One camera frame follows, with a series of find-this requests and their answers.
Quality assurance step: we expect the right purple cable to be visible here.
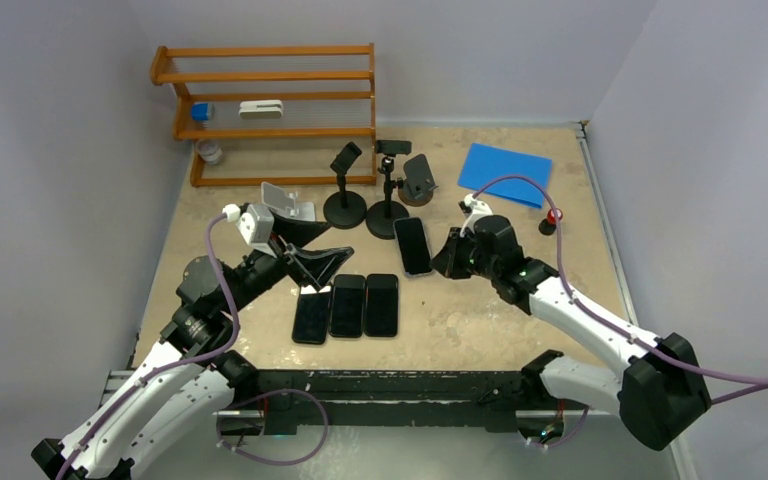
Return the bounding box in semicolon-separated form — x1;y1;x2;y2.
470;174;768;452

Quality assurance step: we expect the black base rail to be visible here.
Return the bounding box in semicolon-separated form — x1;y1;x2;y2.
195;368;584;439

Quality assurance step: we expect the orange wooden rack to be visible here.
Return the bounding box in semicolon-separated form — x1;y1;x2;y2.
149;43;377;188

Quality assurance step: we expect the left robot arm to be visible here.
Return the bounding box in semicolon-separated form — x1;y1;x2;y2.
32;204;354;479

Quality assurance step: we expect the blue foam mat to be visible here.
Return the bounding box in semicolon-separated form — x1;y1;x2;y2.
457;143;553;209

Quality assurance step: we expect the silver folding phone stand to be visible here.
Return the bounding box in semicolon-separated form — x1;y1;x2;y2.
261;182;316;221

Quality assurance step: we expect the blue white small box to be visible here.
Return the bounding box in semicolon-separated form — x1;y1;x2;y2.
190;102;215;123

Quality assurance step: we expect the white flat device on rack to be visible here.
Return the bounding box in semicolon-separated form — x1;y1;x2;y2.
238;99;284;120

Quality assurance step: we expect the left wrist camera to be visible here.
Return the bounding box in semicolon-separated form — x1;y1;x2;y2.
222;203;277;258

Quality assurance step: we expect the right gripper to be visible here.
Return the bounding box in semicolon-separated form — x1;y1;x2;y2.
430;228;499;281

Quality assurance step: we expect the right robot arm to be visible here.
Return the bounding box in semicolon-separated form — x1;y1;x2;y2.
431;215;712;450

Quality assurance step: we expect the black tall round-base stand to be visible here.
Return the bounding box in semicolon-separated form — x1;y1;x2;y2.
365;140;412;240

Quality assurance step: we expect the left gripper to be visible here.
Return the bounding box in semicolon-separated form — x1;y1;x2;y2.
221;210;352;315

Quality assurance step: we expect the red black button knob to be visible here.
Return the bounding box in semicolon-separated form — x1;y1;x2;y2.
538;208;563;236

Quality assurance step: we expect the purple cable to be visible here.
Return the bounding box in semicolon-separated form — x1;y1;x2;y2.
470;174;768;452
55;210;330;480

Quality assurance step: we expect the small clear plastic jar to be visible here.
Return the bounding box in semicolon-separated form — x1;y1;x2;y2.
194;139;223;165

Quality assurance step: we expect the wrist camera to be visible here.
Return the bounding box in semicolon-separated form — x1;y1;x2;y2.
458;194;493;237
222;203;277;258

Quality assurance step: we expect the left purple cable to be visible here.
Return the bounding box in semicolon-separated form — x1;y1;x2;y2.
55;210;330;480

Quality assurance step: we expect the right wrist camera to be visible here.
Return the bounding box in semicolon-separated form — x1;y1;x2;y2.
458;194;493;237

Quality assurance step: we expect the black phone from silver stand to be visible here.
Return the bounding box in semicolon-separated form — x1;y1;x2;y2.
291;285;332;345

